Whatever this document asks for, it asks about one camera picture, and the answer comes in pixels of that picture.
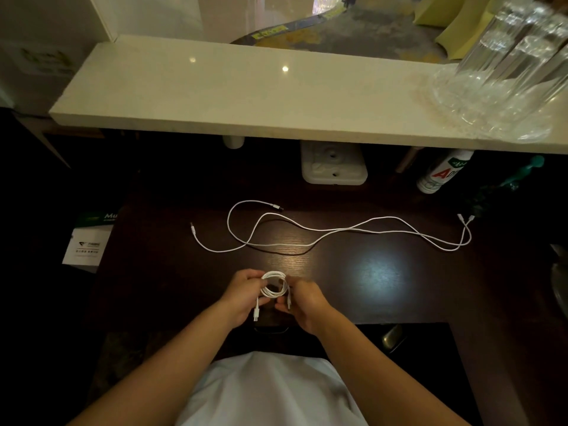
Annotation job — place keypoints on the light wooden stick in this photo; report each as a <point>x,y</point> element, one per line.
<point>407,160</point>

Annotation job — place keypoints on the clear glass tray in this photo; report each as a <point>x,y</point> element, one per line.
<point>537,128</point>

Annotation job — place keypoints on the person's left forearm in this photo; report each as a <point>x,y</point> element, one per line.
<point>164,372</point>

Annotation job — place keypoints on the white bottle red green label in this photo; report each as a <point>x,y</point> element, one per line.
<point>441,175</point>

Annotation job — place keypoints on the person's left hand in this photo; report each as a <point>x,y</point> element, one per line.
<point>239,299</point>

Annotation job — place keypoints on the yellow covered chair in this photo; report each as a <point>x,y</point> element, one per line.
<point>466,31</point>
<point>437,11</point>

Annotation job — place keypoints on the cream stone counter ledge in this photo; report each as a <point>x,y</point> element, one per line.
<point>244,93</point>

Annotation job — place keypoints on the round metal dish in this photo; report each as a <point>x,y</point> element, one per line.
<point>561,279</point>

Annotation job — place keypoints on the person's right forearm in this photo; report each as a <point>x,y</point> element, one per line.
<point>386,381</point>

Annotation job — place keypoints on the pale wall sticker green print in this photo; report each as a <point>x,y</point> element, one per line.
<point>46,61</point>

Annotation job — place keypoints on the group of upturned clear glasses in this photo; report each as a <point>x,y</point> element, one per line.
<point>514,62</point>

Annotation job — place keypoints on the white round ledge support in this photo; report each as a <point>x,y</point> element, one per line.
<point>233,142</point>

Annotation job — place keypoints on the white and green paper box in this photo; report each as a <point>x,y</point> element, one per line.
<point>88,250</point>

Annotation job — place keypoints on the person's white shirt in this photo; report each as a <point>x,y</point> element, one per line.
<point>270,390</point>

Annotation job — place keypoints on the white socket box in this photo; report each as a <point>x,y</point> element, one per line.
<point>335,166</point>

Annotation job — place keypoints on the person's right hand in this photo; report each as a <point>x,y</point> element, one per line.
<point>308,308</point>

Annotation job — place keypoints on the teal plastic bottle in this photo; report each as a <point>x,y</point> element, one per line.
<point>526,170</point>

